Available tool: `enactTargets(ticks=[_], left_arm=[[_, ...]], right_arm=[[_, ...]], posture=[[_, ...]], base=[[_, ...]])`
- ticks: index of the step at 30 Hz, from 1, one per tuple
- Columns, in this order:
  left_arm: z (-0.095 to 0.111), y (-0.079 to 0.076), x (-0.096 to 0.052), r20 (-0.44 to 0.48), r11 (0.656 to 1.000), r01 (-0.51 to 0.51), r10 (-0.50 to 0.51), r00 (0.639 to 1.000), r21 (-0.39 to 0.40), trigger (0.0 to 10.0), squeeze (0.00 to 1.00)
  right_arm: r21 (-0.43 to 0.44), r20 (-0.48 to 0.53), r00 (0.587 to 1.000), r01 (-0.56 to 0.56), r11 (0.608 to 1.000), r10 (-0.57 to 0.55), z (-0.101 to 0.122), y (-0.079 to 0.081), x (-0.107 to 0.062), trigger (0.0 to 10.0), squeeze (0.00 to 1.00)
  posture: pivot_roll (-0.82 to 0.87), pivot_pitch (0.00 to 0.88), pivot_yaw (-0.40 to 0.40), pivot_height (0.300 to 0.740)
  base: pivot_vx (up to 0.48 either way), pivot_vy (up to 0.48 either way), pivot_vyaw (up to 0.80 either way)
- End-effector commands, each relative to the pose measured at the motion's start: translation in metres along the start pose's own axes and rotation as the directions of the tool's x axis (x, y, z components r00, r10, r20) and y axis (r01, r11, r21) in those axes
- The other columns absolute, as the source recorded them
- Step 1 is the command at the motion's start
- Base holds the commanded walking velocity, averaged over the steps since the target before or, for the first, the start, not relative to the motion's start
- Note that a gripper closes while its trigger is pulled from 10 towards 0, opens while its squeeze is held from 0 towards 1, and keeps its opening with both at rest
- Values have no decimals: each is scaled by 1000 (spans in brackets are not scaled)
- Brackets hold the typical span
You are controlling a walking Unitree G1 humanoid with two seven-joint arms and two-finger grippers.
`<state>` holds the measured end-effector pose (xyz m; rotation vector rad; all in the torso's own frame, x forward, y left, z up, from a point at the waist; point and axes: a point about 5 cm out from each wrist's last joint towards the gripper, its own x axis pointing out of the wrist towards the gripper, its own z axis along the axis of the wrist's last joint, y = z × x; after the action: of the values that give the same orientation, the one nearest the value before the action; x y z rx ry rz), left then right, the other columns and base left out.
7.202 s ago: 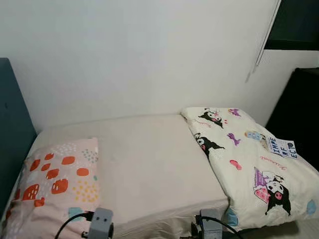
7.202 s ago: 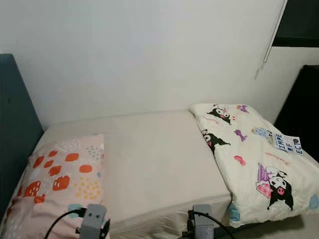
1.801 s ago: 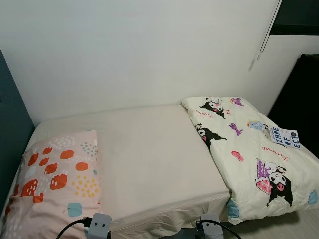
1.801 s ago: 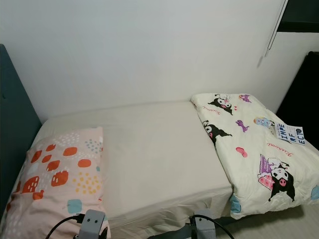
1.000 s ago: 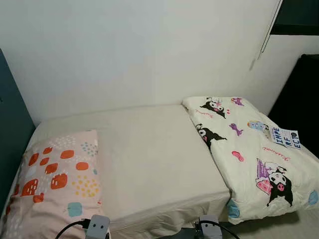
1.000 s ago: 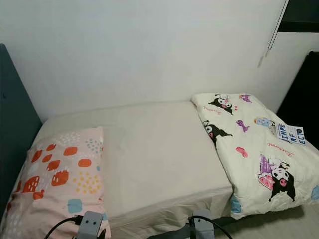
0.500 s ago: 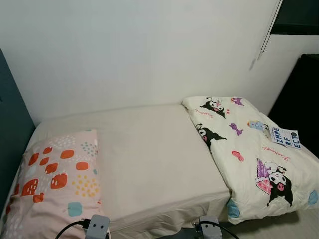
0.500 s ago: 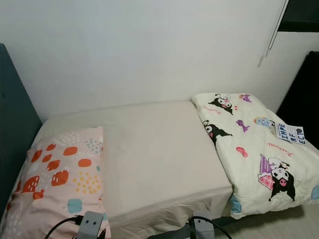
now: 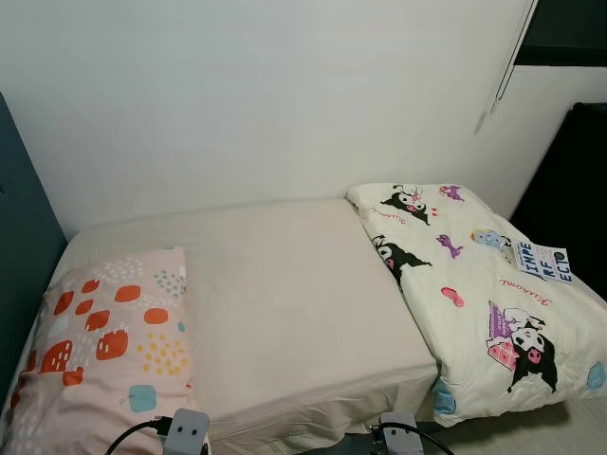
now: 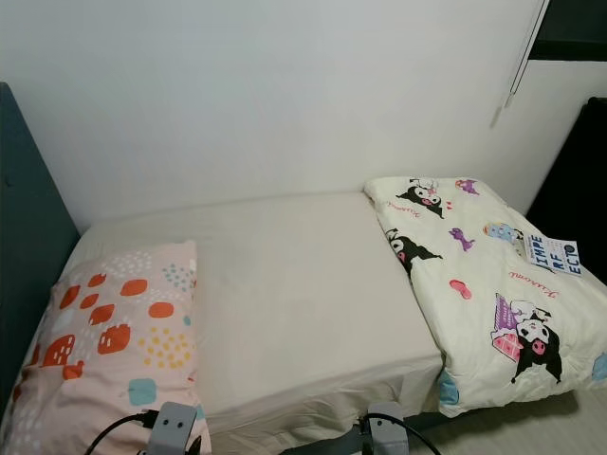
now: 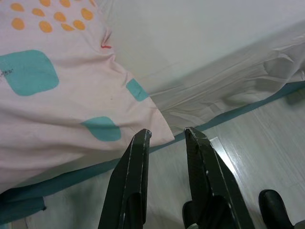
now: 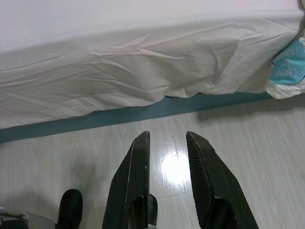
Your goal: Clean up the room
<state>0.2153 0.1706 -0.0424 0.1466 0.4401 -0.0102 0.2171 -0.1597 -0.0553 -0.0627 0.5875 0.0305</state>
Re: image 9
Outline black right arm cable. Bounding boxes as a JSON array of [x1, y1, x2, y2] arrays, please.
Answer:
[[372, 424, 458, 455]]

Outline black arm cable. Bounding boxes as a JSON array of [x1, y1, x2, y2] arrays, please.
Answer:
[[104, 417, 176, 455], [372, 424, 458, 455]]

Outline teal upholstered headboard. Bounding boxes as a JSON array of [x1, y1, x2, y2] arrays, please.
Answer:
[[0, 90, 67, 380]]

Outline dark window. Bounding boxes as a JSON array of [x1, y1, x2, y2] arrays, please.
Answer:
[[515, 0, 607, 67]]

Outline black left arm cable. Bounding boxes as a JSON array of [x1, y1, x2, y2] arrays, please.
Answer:
[[104, 417, 176, 455]]

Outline white book with blue letters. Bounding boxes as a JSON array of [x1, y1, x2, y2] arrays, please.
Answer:
[[512, 242, 572, 285]]

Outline mattress with beige sheet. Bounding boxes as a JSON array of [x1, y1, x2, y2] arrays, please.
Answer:
[[5, 197, 607, 448]]

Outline pink pillow with orange spots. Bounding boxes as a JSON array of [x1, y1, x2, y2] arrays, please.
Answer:
[[0, 246, 205, 455]]

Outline cream cartoon print quilt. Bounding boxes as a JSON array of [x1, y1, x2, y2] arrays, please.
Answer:
[[346, 182, 607, 428]]

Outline white blind pull cord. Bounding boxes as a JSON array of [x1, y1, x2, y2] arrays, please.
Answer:
[[488, 0, 540, 113]]

